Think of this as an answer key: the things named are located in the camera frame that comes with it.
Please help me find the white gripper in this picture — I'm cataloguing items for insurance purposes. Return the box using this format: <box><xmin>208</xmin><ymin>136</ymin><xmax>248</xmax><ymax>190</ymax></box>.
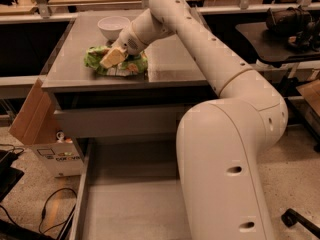
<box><xmin>100</xmin><ymin>27</ymin><xmax>150</xmax><ymax>68</ymax></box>

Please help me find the green rice chip bag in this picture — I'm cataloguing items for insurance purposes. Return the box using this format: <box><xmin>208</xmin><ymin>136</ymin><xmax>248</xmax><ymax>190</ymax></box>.
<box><xmin>84</xmin><ymin>46</ymin><xmax>148</xmax><ymax>77</ymax></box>

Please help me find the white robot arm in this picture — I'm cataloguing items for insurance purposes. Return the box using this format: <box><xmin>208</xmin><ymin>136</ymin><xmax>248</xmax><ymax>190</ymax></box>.
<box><xmin>101</xmin><ymin>0</ymin><xmax>288</xmax><ymax>240</ymax></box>

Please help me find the closed top drawer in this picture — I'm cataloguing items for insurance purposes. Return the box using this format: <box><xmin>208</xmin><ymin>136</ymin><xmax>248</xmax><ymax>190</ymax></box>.
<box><xmin>54</xmin><ymin>105</ymin><xmax>185</xmax><ymax>138</ymax></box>

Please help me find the open middle drawer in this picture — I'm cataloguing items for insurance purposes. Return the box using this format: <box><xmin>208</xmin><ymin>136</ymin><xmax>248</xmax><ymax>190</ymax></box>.
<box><xmin>70</xmin><ymin>140</ymin><xmax>191</xmax><ymax>240</ymax></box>

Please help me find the grey drawer cabinet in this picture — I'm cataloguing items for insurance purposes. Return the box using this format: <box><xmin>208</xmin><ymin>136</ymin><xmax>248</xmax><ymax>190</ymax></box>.
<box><xmin>41</xmin><ymin>9</ymin><xmax>218</xmax><ymax>240</ymax></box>

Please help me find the white ceramic bowl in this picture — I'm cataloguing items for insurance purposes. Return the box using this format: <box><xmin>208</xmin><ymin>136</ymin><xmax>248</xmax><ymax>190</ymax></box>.
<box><xmin>97</xmin><ymin>16</ymin><xmax>130</xmax><ymax>41</ymax></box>

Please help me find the cardboard box with bottles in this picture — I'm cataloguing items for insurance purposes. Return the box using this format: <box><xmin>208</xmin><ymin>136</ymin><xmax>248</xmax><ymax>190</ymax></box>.
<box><xmin>9</xmin><ymin>79</ymin><xmax>83</xmax><ymax>177</ymax></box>

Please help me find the black side table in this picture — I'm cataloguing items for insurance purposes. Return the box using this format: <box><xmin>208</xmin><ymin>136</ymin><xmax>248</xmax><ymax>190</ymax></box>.
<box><xmin>236</xmin><ymin>22</ymin><xmax>320</xmax><ymax>152</ymax></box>

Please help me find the black equipment at left edge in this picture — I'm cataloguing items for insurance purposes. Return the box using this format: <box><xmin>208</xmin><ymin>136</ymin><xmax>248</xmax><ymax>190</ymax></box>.
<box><xmin>0</xmin><ymin>150</ymin><xmax>24</xmax><ymax>202</ymax></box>

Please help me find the black device on table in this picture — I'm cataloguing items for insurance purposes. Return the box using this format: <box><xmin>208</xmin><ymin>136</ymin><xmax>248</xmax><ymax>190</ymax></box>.
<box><xmin>266</xmin><ymin>7</ymin><xmax>320</xmax><ymax>51</ymax></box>

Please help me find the black caster wheel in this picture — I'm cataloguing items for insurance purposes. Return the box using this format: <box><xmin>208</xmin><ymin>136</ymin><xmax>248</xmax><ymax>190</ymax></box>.
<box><xmin>281</xmin><ymin>208</ymin><xmax>320</xmax><ymax>239</ymax></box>

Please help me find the black cable on floor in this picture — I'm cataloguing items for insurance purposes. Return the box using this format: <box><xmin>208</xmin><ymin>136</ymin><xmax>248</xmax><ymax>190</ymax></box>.
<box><xmin>38</xmin><ymin>187</ymin><xmax>78</xmax><ymax>236</ymax></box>

